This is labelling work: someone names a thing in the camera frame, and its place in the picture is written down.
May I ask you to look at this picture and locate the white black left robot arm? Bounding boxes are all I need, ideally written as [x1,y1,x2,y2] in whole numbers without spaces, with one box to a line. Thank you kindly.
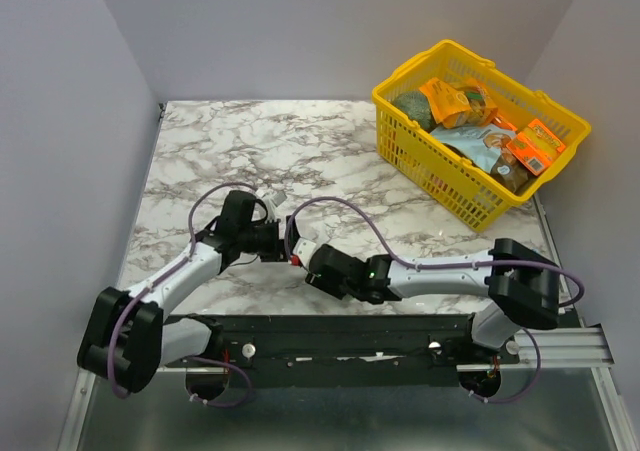
[76,183,286,396]

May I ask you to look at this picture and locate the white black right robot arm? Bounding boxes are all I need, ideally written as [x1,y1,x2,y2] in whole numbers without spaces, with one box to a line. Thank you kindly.
[292,238,560,363]

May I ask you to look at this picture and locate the orange cracker box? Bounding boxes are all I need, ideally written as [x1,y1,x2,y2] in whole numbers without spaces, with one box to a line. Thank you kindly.
[507,119,566,176]

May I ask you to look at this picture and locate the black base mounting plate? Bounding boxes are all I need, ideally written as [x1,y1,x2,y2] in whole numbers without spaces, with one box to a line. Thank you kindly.
[164,313,584,390]

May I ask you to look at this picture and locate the yellow plastic shopping basket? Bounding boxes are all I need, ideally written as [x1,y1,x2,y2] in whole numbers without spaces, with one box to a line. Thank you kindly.
[372,40,591,232]

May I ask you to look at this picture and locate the light blue snack bag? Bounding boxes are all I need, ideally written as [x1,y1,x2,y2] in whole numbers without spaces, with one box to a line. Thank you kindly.
[431,124,516,176]

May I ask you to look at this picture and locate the orange snack bag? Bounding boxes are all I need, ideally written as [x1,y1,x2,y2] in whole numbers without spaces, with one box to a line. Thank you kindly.
[419,77,498,129]

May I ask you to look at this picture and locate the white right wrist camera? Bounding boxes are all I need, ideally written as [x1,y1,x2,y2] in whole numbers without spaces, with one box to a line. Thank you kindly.
[291,238,318,269]

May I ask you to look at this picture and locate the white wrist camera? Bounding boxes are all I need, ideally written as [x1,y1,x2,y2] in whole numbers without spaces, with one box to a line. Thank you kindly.
[291,238,318,269]
[257,190,287,222]

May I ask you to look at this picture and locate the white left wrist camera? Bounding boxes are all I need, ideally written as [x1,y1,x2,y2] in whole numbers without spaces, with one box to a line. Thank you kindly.
[257,190,287,222]

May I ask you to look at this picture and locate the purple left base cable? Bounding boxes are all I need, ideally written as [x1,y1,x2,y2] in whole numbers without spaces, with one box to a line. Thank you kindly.
[182,355,254,410]

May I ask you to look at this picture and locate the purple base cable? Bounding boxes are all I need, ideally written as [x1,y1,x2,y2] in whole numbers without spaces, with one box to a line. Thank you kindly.
[467,328,541,405]
[182,355,254,410]

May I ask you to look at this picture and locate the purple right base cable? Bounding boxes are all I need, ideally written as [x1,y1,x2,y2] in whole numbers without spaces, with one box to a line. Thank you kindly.
[467,328,541,405]

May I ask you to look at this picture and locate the aluminium frame rail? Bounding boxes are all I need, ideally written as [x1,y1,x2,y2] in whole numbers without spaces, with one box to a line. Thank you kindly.
[134,321,614,370]

